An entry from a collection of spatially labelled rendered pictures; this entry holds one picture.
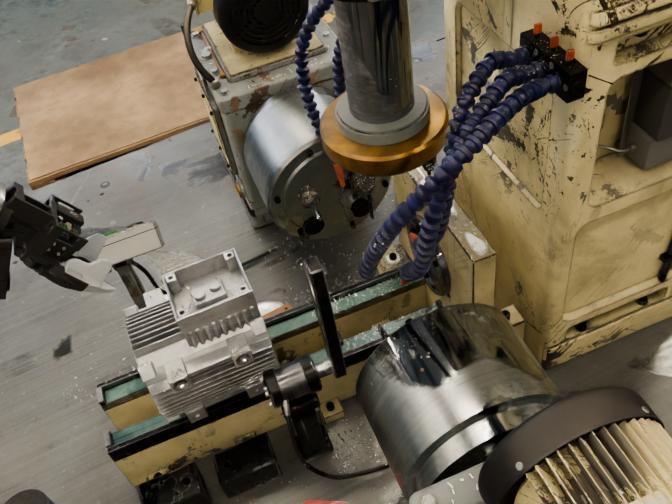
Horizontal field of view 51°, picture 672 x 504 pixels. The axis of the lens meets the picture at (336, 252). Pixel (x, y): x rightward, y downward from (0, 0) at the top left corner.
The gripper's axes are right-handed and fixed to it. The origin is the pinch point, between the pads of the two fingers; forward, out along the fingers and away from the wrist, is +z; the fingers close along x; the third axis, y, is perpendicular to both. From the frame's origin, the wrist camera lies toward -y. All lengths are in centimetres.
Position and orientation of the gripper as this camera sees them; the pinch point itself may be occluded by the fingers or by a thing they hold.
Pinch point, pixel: (102, 280)
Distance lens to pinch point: 113.8
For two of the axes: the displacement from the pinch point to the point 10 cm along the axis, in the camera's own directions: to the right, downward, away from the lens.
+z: 5.8, 4.0, 7.1
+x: -3.6, -6.6, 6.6
